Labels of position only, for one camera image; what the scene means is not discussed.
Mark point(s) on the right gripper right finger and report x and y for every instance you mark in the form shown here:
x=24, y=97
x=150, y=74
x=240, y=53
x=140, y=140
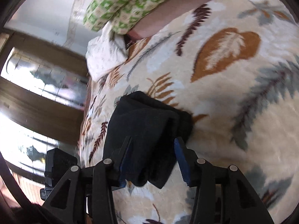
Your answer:
x=223, y=195

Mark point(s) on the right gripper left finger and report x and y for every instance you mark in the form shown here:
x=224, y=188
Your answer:
x=89, y=190

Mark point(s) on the black pants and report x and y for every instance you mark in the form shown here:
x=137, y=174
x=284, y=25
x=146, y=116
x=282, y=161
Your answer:
x=153, y=126

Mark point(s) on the wooden glass cabinet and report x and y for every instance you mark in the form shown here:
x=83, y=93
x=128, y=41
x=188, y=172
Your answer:
x=43, y=94

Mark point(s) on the leaf pattern plush blanket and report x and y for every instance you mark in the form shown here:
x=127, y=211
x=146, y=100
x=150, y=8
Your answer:
x=233, y=65

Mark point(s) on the white floral pillow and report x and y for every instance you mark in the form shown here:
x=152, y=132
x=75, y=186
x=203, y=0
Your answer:
x=105, y=52

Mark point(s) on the green patterned folded quilt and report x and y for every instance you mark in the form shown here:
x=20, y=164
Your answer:
x=122, y=14

